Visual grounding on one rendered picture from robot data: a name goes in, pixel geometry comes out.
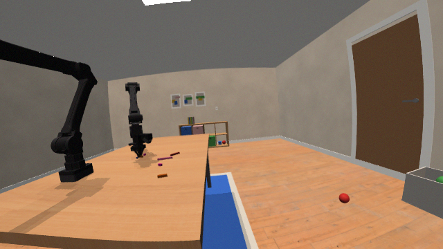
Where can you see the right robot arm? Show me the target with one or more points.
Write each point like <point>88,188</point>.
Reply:
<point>63,144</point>

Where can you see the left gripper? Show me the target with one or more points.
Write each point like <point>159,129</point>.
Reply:
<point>139,150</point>

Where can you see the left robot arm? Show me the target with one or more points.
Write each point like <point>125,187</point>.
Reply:
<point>135,117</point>

